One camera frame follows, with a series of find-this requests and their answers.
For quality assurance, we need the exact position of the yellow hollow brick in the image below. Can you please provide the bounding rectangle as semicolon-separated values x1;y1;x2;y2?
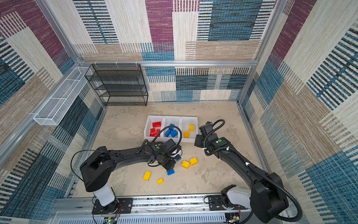
183;131;190;138

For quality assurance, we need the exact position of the yellow studded brick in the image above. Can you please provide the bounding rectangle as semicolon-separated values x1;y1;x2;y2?
181;161;190;169

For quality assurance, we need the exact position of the small yellow brick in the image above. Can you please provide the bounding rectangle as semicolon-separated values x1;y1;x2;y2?
157;178;164;184

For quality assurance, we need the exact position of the yellow long brick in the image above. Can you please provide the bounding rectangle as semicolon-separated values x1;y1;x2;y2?
143;170;152;181

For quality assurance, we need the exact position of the blue large square brick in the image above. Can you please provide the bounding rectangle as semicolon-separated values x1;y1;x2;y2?
170;129;178;138

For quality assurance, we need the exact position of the blue long studded brick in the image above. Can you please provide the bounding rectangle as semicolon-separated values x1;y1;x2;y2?
165;129;172;137

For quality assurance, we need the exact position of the blue tall brick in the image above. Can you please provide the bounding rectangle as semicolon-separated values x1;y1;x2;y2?
169;124;175;131

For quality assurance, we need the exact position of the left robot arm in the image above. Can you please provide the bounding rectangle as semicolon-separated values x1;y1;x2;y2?
79;125;182;213

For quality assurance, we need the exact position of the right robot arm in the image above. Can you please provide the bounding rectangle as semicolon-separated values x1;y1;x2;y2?
194;119;303;223

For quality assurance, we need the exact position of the blue brick bottom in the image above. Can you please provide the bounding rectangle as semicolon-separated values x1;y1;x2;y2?
167;169;174;176

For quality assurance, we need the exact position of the right white bin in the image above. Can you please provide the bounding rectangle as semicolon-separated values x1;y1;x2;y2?
181;116;199;143

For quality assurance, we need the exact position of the white bin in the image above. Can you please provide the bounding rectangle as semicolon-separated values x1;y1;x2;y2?
144;115;165;141
181;116;199;143
160;116;182;143

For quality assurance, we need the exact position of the middle white bin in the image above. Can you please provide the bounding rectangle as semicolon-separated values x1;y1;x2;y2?
160;116;182;143

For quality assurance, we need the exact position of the left white bin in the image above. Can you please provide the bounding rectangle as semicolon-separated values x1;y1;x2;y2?
144;115;165;141

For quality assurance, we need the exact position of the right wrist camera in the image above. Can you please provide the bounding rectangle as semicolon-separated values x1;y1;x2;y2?
199;121;215;138

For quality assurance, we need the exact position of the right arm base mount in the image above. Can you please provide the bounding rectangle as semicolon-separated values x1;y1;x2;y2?
204;195;248;211

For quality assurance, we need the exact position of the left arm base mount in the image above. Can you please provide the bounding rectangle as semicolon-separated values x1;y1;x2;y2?
92;198;133;215

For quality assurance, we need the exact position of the black wire shelf rack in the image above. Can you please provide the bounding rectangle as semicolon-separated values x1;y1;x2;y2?
85;63;149;106

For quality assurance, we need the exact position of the white wire mesh basket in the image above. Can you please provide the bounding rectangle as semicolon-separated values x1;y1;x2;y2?
34;67;88;126

